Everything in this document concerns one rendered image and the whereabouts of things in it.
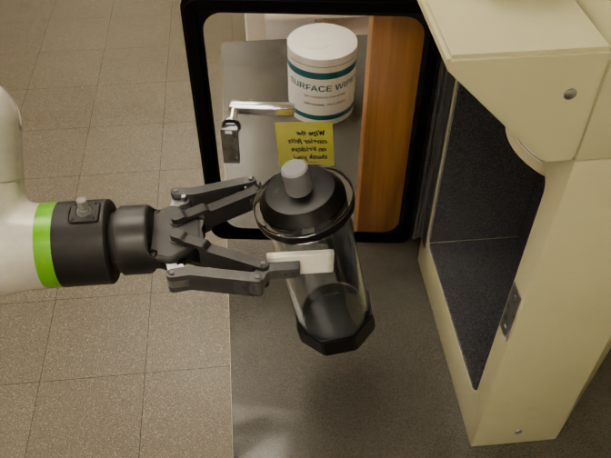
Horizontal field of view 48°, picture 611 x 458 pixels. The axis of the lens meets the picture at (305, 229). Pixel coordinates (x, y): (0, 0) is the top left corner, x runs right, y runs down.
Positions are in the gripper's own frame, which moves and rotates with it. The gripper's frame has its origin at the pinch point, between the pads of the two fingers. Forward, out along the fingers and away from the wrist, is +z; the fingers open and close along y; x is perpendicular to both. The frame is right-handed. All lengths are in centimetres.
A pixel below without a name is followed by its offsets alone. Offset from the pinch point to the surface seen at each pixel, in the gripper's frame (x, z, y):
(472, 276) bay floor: 19.5, 24.5, 7.6
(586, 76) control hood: -27.6, 17.9, -14.0
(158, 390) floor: 121, -36, 58
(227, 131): 0.6, -8.2, 19.0
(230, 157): 5.0, -8.1, 19.1
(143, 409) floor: 122, -40, 52
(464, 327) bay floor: 19.6, 21.1, -0.8
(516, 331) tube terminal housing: 2.5, 20.0, -13.9
